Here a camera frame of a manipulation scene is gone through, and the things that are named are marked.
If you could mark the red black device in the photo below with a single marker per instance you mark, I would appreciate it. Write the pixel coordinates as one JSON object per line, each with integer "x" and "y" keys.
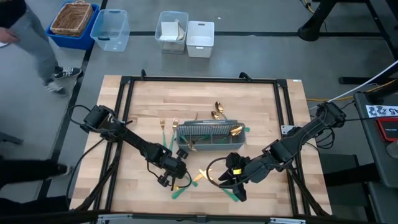
{"x": 388, "y": 129}

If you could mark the brown wicker basket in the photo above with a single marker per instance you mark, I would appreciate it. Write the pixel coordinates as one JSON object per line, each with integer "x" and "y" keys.
{"x": 71, "y": 18}

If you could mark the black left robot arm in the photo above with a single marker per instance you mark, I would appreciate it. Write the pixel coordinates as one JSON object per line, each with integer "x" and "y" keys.
{"x": 136, "y": 143}

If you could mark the white printed label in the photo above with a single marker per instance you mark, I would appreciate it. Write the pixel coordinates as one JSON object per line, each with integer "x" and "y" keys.
{"x": 381, "y": 111}

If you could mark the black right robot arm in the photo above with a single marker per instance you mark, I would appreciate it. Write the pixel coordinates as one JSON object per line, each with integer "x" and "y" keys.
{"x": 295, "y": 143}

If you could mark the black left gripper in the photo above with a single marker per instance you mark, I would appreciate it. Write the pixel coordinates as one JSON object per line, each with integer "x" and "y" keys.
{"x": 175, "y": 169}

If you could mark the black cart base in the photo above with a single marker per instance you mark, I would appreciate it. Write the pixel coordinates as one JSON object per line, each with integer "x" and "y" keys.
{"x": 351, "y": 175}

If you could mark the silver mounting plate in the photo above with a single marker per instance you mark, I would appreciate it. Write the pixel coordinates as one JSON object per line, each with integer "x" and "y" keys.
{"x": 285, "y": 129}

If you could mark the grey cart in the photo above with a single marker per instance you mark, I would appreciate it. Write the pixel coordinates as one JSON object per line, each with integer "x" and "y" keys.
{"x": 379, "y": 161}

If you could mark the black crossbar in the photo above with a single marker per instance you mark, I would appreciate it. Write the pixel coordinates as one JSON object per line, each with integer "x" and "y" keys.
{"x": 31, "y": 220}

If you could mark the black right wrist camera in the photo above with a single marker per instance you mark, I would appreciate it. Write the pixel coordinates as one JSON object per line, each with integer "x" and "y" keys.
{"x": 241, "y": 194}

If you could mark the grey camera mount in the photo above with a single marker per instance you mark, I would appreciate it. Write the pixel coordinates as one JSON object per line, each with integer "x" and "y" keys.
{"x": 201, "y": 218}

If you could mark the white plastic bin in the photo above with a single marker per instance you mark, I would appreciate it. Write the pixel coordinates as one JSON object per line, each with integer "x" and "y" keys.
{"x": 199, "y": 51}

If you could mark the grey plastic cutlery basket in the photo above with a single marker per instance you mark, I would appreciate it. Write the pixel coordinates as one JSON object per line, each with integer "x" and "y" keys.
{"x": 211, "y": 147}

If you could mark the black stand leg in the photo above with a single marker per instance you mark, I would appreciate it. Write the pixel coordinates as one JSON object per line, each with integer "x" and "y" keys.
{"x": 311, "y": 31}

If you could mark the grey chair leg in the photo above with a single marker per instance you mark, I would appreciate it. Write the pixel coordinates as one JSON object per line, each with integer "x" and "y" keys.
{"x": 12, "y": 139}

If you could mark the person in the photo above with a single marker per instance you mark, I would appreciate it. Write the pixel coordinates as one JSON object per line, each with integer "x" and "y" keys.
{"x": 34, "y": 40}
{"x": 28, "y": 171}

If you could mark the clear plastic storage bin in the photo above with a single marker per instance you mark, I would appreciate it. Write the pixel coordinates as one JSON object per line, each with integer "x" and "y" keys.
{"x": 110, "y": 46}
{"x": 161, "y": 46}

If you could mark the black metal table frame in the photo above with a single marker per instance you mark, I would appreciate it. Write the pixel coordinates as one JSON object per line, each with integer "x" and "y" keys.
{"x": 202, "y": 79}

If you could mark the white paper box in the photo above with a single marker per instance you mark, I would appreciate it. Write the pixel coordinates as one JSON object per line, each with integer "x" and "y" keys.
{"x": 169, "y": 29}

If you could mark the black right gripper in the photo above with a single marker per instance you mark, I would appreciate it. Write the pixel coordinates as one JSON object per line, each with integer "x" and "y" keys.
{"x": 245, "y": 169}

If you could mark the black frame beam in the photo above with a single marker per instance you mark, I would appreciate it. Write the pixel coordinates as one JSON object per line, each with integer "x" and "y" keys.
{"x": 384, "y": 28}

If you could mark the blue plastic bin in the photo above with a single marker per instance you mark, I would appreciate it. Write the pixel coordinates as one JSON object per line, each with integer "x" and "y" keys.
{"x": 71, "y": 43}

